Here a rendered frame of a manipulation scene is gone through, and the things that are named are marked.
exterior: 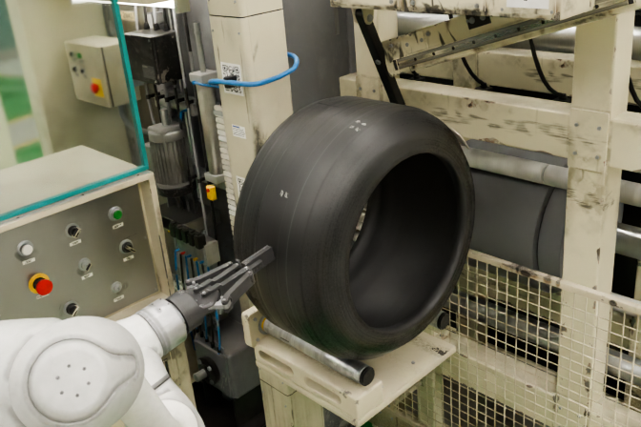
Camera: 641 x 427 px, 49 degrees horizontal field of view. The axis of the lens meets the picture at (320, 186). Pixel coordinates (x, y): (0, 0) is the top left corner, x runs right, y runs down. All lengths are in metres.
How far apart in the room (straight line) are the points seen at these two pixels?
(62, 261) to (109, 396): 1.24
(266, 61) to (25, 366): 1.15
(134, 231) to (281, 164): 0.63
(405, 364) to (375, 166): 0.61
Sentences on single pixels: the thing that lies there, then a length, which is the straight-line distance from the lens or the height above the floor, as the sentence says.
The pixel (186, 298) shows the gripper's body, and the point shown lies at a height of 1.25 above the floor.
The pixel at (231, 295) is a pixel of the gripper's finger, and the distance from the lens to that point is 1.32.
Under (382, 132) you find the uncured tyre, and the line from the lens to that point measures 1.43.
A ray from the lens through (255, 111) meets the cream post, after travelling 1.67.
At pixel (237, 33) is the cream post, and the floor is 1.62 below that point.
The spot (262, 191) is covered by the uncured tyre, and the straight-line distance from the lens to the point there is 1.46.
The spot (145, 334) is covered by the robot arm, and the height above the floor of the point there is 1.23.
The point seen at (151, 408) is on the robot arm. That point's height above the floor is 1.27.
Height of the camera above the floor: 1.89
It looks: 22 degrees down
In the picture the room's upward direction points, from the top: 5 degrees counter-clockwise
